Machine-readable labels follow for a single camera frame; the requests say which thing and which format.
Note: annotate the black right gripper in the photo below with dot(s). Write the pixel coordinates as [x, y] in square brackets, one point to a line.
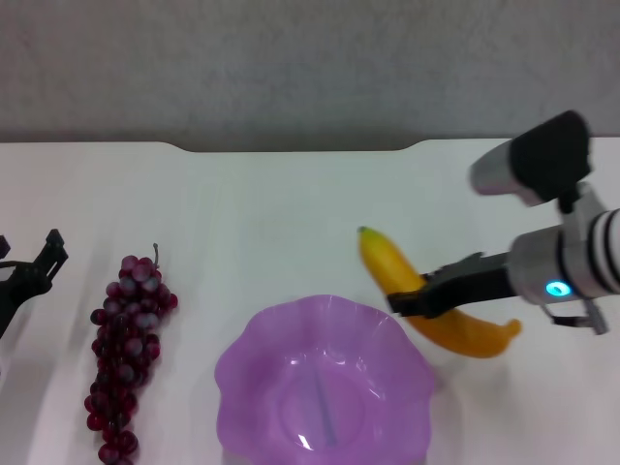
[474, 283]

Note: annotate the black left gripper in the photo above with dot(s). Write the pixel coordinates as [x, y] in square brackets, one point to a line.
[17, 286]

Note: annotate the yellow banana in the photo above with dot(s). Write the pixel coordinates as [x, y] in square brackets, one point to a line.
[387, 261]

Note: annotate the dark red grape bunch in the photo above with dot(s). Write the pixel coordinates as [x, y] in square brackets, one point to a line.
[123, 339]

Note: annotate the purple wavy plastic plate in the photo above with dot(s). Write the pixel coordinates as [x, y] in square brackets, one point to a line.
[329, 368]

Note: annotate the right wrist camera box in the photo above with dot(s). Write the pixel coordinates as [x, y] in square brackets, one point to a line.
[547, 160]

